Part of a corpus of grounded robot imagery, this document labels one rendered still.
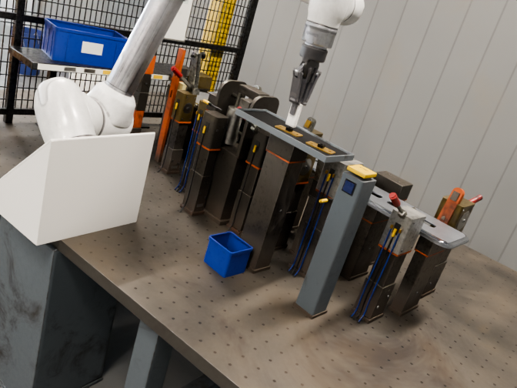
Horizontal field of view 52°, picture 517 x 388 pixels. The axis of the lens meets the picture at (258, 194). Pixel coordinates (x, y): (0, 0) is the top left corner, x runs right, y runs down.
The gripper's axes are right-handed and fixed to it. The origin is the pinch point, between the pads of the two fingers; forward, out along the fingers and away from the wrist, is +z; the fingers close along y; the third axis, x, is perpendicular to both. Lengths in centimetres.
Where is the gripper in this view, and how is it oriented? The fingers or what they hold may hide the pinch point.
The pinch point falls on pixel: (294, 114)
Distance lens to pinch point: 156.7
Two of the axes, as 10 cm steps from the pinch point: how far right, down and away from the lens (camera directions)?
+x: 7.8, 4.3, -4.6
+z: -2.7, 8.9, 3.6
